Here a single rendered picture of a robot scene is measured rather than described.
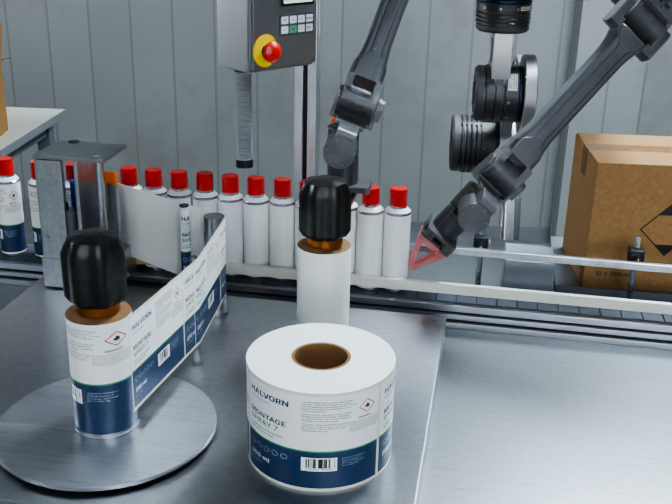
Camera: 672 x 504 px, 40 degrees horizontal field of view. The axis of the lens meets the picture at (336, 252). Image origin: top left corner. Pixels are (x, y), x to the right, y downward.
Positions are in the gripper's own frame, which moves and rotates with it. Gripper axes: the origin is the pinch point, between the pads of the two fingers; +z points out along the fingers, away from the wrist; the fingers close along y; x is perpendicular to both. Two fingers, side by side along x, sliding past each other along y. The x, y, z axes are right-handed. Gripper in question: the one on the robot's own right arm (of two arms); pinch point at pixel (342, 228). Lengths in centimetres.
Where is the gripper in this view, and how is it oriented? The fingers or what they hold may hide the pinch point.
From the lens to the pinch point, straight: 172.5
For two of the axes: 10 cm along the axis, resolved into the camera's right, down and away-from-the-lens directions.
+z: -0.1, 9.3, 3.7
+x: 1.6, -3.6, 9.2
